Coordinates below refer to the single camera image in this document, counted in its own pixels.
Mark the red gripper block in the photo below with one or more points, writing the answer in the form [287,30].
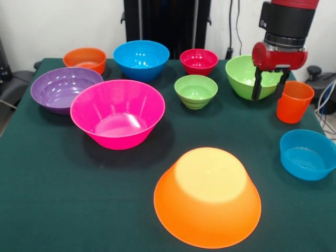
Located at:
[278,60]

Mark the large orange bowl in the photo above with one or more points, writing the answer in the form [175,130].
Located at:
[207,204]

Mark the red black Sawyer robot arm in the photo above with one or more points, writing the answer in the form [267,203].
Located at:
[286,21]

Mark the orange cup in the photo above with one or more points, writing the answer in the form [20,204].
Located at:
[291,107]
[84,56]

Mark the large green bowl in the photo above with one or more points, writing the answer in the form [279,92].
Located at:
[241,76]

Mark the small crimson bowl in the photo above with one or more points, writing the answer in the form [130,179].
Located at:
[199,68]

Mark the small green bowl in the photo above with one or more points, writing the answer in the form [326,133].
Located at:
[195,89]

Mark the blue cup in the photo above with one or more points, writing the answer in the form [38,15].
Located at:
[304,162]

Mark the blue bowl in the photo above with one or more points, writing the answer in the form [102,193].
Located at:
[141,71]

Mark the large pink bowl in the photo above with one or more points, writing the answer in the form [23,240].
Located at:
[118,118]

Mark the purple bowl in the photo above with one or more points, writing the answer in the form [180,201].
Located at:
[57,89]

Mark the dark green tablecloth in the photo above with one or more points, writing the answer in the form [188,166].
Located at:
[78,197]

